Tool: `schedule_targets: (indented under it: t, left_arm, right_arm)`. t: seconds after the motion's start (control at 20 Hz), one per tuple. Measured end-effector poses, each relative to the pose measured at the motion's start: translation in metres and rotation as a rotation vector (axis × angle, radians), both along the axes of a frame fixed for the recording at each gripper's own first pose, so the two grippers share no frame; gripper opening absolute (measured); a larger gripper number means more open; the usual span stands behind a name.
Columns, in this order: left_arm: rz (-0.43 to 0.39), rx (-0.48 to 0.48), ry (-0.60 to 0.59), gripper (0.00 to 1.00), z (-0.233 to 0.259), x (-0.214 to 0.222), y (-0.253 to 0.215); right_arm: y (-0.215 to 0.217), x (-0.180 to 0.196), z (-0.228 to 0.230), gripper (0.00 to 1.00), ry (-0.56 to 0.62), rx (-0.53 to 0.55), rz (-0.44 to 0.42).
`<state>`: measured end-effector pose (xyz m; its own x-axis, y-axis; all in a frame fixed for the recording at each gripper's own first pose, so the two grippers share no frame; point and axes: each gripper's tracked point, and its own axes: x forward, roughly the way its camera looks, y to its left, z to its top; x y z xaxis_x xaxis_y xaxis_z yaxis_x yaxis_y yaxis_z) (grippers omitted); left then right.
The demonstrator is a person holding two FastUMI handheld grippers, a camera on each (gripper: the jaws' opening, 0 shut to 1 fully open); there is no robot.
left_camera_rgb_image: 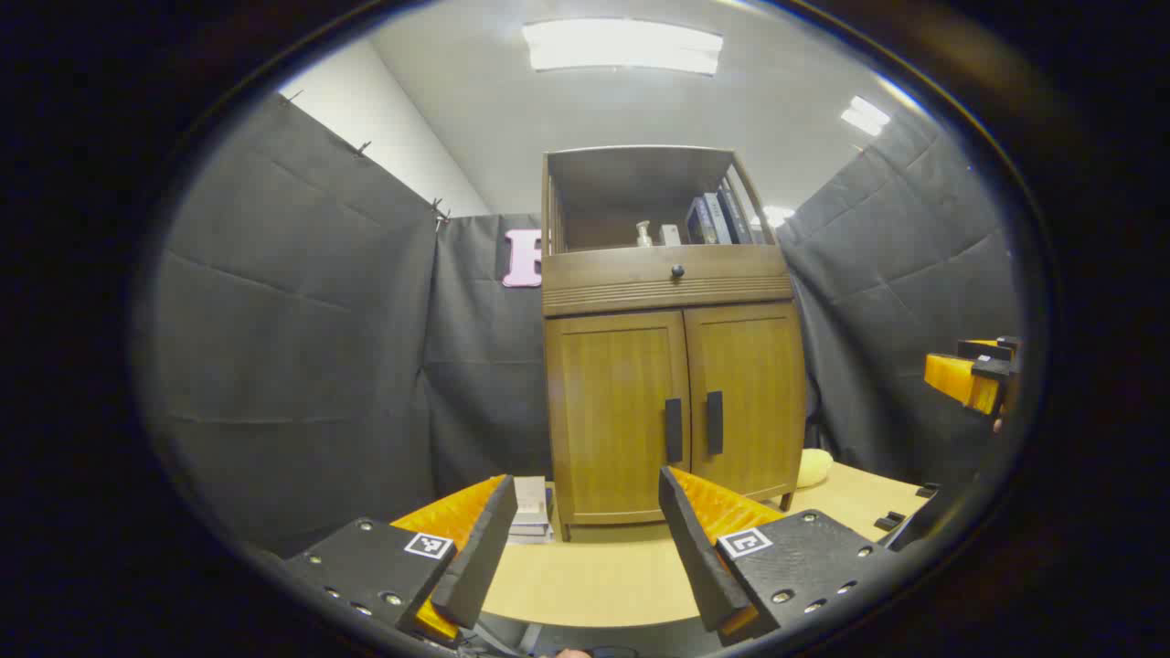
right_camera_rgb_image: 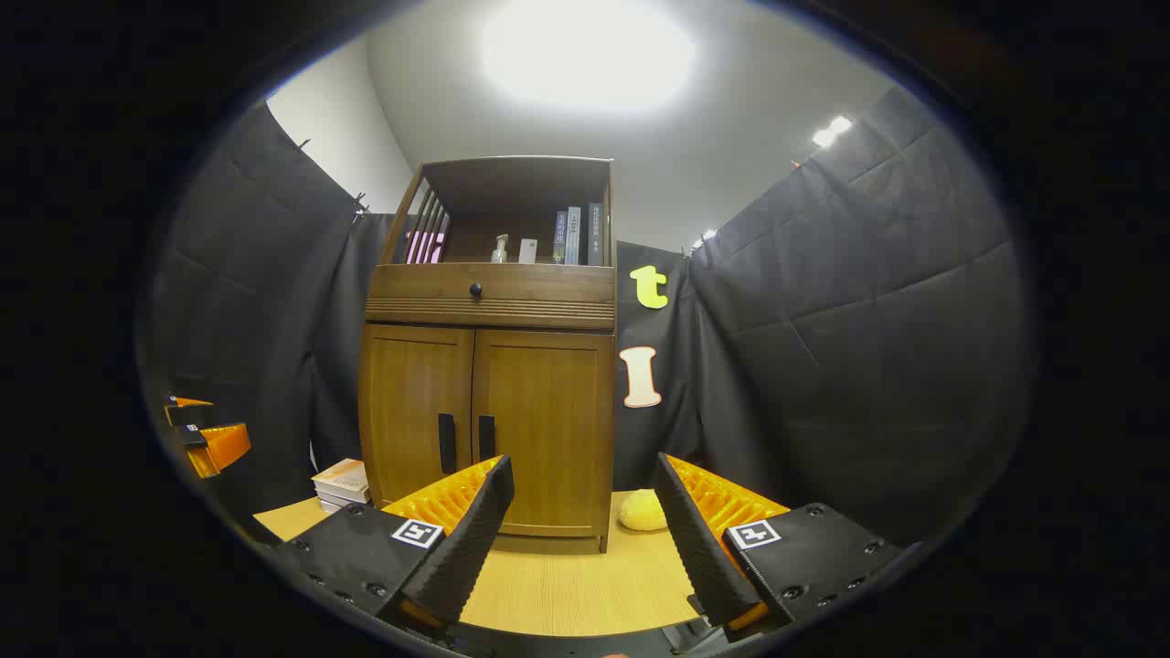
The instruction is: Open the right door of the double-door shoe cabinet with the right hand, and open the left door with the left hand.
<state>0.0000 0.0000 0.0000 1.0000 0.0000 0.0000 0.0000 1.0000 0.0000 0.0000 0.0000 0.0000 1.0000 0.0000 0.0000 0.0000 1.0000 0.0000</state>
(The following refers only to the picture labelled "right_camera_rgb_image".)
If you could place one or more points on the wooden cabinet drawer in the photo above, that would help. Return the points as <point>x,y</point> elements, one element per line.
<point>548,292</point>

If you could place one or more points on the black backdrop cloth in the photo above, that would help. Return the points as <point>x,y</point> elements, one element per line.
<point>868,320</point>

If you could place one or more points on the white pump bottle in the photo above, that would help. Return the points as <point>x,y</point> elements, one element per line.
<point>499,251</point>

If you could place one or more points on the dark grey book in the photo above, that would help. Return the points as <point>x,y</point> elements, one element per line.
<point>595,236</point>

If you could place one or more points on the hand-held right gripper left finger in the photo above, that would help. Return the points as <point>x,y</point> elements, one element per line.
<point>471,539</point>

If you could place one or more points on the wooden double-door shoe cabinet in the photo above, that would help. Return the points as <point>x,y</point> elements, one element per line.
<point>521,183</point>

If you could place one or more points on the wooden shoe cabinet door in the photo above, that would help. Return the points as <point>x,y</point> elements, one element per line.
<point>548,411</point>
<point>411,402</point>

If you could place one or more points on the small white box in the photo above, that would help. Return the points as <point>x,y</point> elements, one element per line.
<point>527,251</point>

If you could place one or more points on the white paperback book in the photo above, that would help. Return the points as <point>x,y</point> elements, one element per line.
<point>345,497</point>
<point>340,507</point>

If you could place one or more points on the small ceiling light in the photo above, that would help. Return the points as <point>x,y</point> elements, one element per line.
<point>832,132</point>

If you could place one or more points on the blue-grey book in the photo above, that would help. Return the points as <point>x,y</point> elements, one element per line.
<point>559,239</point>

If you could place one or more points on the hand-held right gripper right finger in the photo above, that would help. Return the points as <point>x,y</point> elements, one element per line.
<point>699,539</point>

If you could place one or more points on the large ceiling light panel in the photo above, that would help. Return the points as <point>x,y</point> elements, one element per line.
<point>585,55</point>

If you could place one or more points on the light grey book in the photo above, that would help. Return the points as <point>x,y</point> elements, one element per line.
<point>573,238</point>

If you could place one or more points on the white orange cover book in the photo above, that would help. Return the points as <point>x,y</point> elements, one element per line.
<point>340,475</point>

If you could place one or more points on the pale yellow soft ball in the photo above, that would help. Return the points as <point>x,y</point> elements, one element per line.
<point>643,512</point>

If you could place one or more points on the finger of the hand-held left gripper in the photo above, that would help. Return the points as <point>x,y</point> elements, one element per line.
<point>219,448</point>
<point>192,411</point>

